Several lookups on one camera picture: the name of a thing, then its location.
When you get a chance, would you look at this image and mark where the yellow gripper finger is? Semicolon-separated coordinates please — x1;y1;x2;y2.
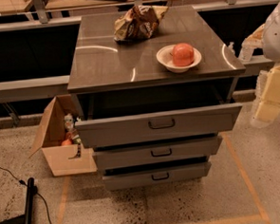
251;64;280;128
241;24;264;49

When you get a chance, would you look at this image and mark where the grey bottom drawer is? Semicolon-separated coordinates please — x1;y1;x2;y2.
103;162;211;190

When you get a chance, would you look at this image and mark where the grey drawer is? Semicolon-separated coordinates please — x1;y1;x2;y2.
103;162;211;190
93;135;222;171
76;103;241;148

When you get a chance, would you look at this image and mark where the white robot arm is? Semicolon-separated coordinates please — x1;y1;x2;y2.
238;2;280;128

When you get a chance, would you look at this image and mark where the grey top drawer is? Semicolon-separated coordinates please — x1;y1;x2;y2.
76;103;241;148

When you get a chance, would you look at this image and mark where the grey drawer cabinet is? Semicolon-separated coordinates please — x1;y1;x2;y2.
62;1;250;122

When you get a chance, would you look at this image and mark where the grey middle drawer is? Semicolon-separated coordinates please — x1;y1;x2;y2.
93;135;222;171

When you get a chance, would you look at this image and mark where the clear sanitizer bottle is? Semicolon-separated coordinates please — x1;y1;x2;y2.
238;44;254;62

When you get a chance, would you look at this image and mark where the red apple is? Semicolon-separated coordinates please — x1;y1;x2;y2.
172;43;195;66

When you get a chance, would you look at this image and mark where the white bowl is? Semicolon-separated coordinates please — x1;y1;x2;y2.
157;45;202;73

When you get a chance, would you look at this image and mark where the brown chip bag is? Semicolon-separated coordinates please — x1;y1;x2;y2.
114;5;169;41

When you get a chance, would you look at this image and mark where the small bottle in box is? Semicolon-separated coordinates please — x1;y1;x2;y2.
64;114;74;131

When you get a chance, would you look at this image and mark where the orange fruit in box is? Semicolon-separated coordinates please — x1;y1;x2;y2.
61;140;72;146

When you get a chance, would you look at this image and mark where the cardboard box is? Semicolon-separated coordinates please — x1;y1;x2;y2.
29;95;97;177

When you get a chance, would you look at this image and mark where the black stand leg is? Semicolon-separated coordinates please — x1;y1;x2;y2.
0;177;37;224

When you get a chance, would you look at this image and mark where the black cable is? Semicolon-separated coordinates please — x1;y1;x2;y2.
0;159;61;224

